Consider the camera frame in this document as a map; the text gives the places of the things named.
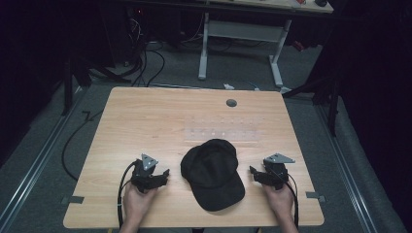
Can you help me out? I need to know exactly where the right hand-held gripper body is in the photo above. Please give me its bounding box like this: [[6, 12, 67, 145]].
[[254, 152, 296, 191]]

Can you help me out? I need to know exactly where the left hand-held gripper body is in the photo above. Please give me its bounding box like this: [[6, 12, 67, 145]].
[[130, 153, 166, 194]]

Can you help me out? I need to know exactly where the black baseball cap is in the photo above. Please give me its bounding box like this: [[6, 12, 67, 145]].
[[180, 138, 246, 213]]

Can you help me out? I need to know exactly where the person's left hand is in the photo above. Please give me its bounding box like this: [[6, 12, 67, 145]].
[[122, 183, 158, 231]]

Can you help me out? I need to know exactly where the person's right hand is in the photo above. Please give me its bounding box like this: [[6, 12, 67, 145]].
[[262, 183, 295, 227]]

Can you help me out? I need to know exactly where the grey tape piece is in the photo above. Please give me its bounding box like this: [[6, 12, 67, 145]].
[[305, 191, 326, 204], [61, 195, 86, 206]]

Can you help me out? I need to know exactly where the black tripod stand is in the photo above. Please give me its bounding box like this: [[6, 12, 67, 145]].
[[282, 72, 341, 137], [61, 56, 130, 117]]

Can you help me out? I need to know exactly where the white-legged desk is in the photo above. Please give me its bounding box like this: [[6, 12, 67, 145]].
[[197, 0, 334, 87]]

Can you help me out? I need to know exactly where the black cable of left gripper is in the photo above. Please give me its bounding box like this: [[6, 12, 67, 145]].
[[117, 160, 137, 229]]

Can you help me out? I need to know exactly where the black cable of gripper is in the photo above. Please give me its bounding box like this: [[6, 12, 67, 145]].
[[281, 173, 299, 229], [117, 160, 137, 229]]

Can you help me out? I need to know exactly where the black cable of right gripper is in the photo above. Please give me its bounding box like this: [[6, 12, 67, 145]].
[[281, 173, 299, 229]]

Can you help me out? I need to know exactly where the metal floor rail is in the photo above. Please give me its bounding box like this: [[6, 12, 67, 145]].
[[315, 103, 378, 233], [0, 86, 88, 232]]

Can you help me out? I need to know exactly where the black floor cable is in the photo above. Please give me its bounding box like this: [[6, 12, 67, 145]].
[[61, 110, 105, 182]]

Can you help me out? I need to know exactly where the bundle of black cables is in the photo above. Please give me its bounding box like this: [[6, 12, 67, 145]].
[[124, 9, 166, 87]]

